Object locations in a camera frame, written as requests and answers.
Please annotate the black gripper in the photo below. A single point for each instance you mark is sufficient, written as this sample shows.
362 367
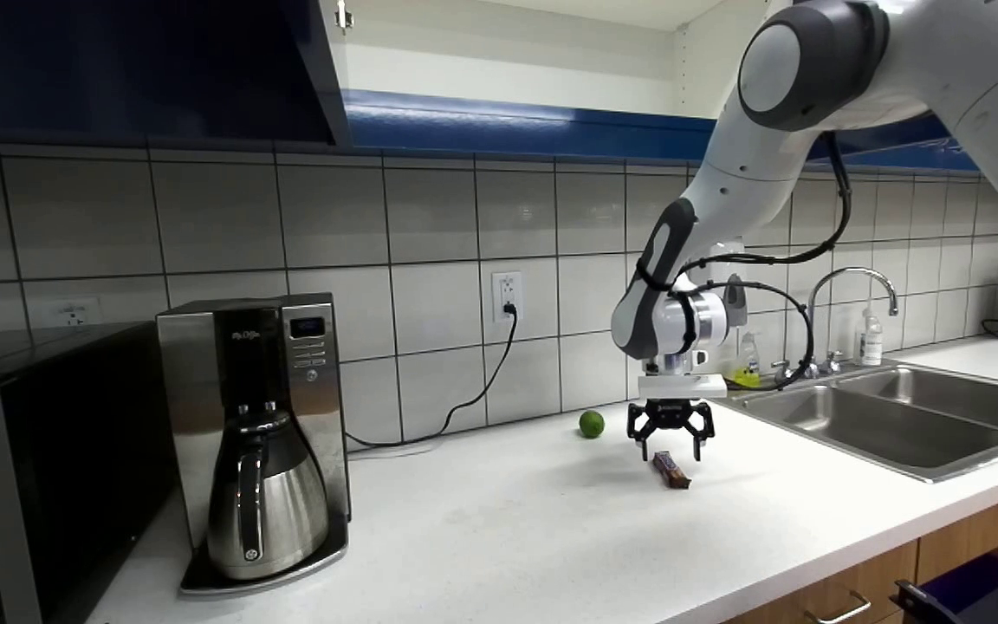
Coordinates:
670 413

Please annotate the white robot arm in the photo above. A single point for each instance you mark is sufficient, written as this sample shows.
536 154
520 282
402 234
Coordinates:
809 73

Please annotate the blue upper cabinet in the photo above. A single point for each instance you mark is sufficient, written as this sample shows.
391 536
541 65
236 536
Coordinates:
536 78

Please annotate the blue open cabinet door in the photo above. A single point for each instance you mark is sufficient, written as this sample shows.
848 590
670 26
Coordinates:
169 73

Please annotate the green lime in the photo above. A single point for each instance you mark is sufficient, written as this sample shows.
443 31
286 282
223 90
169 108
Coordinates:
592 425

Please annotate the yellow dish soap bottle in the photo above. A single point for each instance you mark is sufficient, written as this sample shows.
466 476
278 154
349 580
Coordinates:
744 358

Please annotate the chrome faucet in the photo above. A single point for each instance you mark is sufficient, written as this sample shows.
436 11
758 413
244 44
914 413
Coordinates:
835 317

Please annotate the white soap pump bottle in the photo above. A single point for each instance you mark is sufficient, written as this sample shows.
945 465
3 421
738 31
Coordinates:
872 342

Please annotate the wooden drawer front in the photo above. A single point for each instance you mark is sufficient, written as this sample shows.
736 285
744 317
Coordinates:
856 593

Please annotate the stainless steel sink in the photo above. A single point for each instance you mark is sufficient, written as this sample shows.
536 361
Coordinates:
914 421

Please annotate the blue chair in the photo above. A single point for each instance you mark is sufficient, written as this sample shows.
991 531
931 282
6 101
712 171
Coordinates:
965 593

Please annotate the steel coffee carafe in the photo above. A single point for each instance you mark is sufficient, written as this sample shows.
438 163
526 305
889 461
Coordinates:
268 508

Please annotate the steel coffee maker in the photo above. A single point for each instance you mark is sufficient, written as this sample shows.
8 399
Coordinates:
249 352

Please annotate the black microwave oven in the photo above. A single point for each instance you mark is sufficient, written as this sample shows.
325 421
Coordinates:
84 465

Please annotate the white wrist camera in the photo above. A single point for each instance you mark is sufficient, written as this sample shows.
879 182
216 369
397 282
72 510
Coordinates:
680 386

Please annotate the white wall outlet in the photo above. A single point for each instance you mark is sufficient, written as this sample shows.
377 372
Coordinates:
509 293

